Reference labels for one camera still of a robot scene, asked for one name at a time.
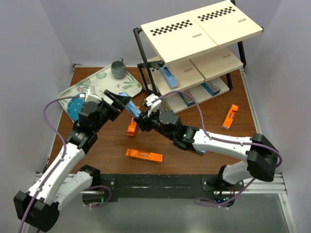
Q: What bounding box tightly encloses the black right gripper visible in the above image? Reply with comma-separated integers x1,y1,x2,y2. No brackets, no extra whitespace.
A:
134,106,175,141

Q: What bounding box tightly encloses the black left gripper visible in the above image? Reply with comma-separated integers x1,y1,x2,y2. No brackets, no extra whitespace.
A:
93,90,132,133

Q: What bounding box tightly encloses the orange toothpaste box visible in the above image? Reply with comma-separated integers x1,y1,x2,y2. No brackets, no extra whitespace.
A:
126,149,163,162
127,106,140,136
222,104,239,130

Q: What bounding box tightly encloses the silver toothpaste box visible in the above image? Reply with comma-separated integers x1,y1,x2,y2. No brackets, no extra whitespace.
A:
180,90,195,106
160,100,172,112
201,81,221,96

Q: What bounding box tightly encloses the blue toothpaste box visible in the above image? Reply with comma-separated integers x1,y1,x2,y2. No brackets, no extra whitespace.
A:
196,150,205,155
159,66,179,90
119,92,141,118

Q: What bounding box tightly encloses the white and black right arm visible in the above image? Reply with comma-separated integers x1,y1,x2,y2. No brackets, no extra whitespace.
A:
134,111,280,191

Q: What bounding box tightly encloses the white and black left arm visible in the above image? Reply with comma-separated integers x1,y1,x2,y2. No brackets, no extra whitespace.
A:
14,90,131,232

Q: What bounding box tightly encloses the three-tier cream shelf rack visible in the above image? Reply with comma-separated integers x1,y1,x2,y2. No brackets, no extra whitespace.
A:
133,0,263,113

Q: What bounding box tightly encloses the leaf-patterned white tray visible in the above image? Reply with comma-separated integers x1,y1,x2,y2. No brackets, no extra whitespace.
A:
57,64,143,115

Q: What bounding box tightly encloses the teal dotted plate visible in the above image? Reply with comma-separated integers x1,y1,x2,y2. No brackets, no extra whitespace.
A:
66,98,85,122

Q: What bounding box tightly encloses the orange toothpaste box bottom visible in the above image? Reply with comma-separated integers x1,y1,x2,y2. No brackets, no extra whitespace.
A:
126,149,163,162

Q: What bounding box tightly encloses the grey ceramic cup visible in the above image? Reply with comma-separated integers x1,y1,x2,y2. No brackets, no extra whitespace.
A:
111,58,127,79

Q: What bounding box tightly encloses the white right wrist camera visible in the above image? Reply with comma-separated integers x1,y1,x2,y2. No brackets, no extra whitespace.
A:
144,94,161,117

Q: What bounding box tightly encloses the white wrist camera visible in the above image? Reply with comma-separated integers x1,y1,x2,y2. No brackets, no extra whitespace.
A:
144,94,161,117
78,85,102,103

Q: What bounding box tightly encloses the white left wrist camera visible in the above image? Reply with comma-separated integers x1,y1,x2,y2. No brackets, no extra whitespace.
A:
78,85,102,103

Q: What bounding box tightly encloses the aluminium frame rail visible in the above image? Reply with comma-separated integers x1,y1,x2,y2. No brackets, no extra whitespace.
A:
33,173,287,194

